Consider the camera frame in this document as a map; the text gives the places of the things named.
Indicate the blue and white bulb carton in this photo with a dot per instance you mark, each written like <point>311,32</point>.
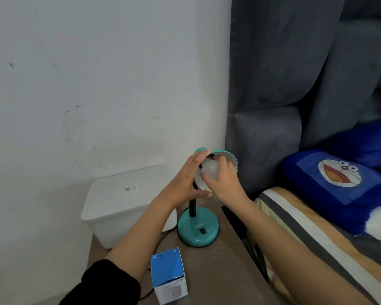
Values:
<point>168,269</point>

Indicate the plain blue plush pillow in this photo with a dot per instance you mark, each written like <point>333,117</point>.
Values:
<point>368,139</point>

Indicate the striped bed sheet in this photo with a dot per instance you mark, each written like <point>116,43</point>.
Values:
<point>304,227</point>

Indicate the person's left hand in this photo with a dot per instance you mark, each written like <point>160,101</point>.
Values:
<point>181,185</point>

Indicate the grey upholstered headboard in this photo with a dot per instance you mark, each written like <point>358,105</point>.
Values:
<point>273,60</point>

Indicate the person's left forearm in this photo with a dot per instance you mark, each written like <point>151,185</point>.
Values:
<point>139,238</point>

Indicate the blue cartoon cat pillow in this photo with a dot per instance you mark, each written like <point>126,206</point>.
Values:
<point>304,174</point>

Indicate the person's left thumb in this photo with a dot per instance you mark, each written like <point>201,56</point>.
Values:
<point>202,194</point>

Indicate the white light bulb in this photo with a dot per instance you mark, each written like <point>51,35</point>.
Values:
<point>209,169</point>

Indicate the person's right forearm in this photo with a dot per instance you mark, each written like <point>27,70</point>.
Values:
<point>289,257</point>

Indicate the teal desk lamp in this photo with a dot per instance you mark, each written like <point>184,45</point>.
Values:
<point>196,230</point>

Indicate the white plastic storage box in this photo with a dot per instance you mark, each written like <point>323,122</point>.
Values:
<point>114,200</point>

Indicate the person's right hand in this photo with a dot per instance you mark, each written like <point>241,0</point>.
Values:
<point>227,187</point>

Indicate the black sleeve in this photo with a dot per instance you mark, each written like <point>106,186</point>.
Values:
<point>104,285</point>

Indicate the person's right thumb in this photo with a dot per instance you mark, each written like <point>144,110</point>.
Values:
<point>207,180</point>

